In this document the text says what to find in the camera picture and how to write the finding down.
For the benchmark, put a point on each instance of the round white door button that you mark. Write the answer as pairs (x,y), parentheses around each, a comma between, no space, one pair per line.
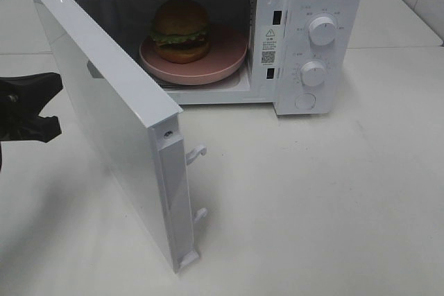
(305,101)

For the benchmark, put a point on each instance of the white microwave oven body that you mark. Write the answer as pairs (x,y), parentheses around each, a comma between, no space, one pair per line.
(128,23)

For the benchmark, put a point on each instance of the burger with lettuce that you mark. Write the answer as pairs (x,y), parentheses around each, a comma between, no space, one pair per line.
(180,31)

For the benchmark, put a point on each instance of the white microwave door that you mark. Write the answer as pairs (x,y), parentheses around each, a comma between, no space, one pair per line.
(131,121)

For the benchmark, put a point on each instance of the pink round plate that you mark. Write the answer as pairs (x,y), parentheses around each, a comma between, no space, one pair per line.
(228,48)

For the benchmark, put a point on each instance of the white warning label sticker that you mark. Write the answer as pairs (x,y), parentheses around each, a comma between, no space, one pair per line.
(269,45)

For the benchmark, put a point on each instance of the lower white timer knob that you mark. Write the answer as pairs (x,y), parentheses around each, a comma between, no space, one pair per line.
(313,73)

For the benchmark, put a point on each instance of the upper white power knob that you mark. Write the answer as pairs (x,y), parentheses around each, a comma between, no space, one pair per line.
(322,29)

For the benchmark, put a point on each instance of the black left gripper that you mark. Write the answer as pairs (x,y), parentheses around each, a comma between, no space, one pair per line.
(29,95)

